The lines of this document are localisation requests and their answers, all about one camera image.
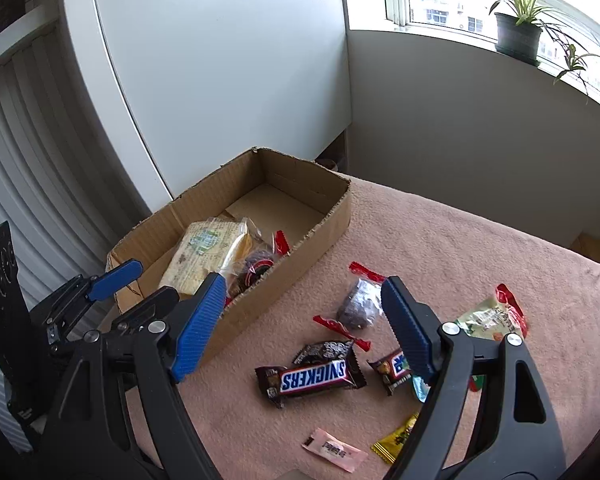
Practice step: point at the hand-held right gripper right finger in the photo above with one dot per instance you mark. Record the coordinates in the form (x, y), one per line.
(410, 330)

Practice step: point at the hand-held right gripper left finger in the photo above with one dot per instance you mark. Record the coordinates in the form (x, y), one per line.
(200, 325)

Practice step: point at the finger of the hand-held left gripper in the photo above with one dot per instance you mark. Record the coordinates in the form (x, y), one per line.
(145, 305)
(115, 277)

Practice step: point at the small brown chocolate bar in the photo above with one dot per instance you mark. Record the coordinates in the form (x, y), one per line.
(387, 367)

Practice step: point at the dark candy red wrapper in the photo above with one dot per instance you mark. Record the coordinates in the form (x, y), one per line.
(357, 302)
(255, 265)

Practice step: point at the red and white snack packet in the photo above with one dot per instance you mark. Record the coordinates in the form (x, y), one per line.
(485, 317)

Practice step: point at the small dark snack packet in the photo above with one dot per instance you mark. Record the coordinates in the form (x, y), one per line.
(325, 350)

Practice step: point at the large brown chocolate bar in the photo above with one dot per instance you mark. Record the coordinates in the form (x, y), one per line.
(310, 377)

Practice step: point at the yellow snack packet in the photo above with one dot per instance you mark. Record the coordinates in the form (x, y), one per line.
(395, 442)

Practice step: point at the cardboard box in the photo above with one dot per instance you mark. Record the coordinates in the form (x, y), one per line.
(330, 225)

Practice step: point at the pink snack packet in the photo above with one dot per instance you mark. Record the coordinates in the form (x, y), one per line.
(335, 452)

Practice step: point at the clear cracker packet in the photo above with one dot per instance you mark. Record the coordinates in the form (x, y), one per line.
(200, 250)

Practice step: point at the pink blanket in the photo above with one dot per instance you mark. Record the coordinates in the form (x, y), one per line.
(430, 240)

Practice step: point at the white slatted blind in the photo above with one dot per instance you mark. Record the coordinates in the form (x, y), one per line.
(30, 160)

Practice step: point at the white cabinet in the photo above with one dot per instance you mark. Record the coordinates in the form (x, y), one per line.
(220, 60)

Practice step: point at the potted spider plant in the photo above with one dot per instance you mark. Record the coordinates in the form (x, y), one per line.
(517, 35)

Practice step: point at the white framed window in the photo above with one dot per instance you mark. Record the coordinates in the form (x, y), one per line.
(445, 0)

